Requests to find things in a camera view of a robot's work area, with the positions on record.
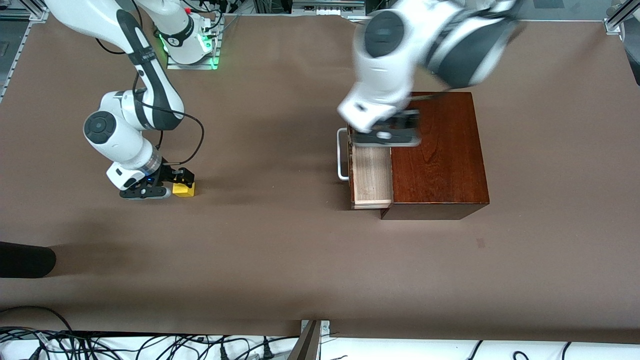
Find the grey metal bracket beam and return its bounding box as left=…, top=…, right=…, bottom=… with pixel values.
left=287, top=320, right=331, bottom=360

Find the aluminium side frame profile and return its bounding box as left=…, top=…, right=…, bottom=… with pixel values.
left=0, top=9, right=49, bottom=104

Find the black power cable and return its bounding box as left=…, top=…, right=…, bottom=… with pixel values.
left=132, top=334, right=236, bottom=360
left=215, top=336, right=301, bottom=360
left=0, top=327, right=128, bottom=360

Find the dark brown wooden box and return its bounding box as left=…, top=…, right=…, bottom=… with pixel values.
left=380, top=91, right=491, bottom=221

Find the brown table cover sheet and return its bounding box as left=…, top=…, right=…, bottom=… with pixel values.
left=0, top=10, right=640, bottom=346

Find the black looped cable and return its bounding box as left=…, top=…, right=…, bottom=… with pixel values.
left=0, top=305, right=76, bottom=335

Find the wooden drawer with white handle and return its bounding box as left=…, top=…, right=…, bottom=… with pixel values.
left=337, top=127, right=394, bottom=210

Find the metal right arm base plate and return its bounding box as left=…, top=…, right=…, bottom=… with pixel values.
left=166, top=30, right=222, bottom=71

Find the aluminium corner frame profile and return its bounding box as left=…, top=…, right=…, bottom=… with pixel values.
left=602, top=0, right=640, bottom=36

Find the black round-ended object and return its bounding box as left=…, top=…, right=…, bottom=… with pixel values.
left=0, top=241, right=57, bottom=279

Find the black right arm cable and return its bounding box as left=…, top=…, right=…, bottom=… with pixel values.
left=95, top=0, right=206, bottom=167

